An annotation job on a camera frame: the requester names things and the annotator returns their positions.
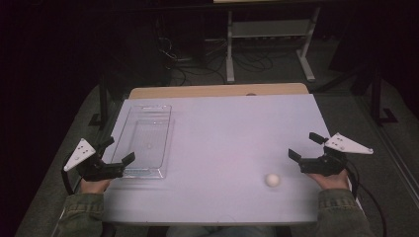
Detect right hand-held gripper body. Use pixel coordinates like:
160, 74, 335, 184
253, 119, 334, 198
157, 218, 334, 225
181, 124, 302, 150
299, 132, 375, 176

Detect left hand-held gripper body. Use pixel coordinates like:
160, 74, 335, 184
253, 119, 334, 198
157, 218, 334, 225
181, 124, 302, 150
63, 137, 126, 183

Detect clear plastic container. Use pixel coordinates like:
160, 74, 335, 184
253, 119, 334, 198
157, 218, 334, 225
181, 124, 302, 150
111, 104, 176, 181

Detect white ball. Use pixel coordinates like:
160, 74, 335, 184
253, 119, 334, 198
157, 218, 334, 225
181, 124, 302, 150
265, 173, 281, 189

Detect person's left hand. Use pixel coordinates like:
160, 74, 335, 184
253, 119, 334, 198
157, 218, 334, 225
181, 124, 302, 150
80, 179, 112, 195

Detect person's right hand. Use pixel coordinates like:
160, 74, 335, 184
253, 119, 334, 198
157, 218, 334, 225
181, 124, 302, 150
307, 169, 350, 192

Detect black metal stand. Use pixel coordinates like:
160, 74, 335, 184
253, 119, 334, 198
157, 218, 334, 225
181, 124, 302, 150
88, 74, 111, 128
370, 65, 399, 126

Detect wooden table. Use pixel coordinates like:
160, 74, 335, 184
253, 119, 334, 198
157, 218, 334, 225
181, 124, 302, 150
127, 82, 309, 101

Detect left hand-held gripper cable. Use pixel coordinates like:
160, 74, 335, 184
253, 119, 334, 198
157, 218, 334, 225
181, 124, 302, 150
60, 162, 76, 196

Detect hand-held gripper cable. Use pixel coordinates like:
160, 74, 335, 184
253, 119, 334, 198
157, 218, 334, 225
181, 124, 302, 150
345, 159, 387, 237
60, 162, 76, 196

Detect right hand-held gripper cable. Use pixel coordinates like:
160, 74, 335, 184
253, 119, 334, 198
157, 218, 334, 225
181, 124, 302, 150
345, 159, 387, 237

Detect black floor cables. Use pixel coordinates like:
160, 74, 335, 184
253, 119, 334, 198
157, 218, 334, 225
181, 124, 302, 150
156, 19, 275, 85

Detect white metal desk frame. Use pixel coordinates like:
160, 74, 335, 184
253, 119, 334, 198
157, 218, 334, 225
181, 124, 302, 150
225, 6, 322, 84

